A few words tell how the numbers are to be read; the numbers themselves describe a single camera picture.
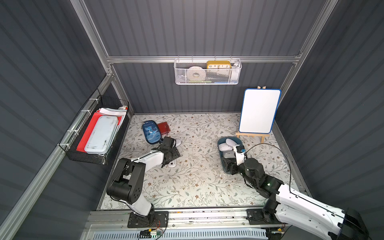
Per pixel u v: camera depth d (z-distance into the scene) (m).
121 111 0.81
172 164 0.91
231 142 0.98
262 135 1.00
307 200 0.48
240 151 0.66
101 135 0.67
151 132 1.05
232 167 0.68
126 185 0.46
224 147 0.98
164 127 1.08
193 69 0.83
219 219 0.75
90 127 0.72
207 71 0.89
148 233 0.70
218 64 0.87
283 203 0.54
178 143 1.02
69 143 0.60
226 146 0.97
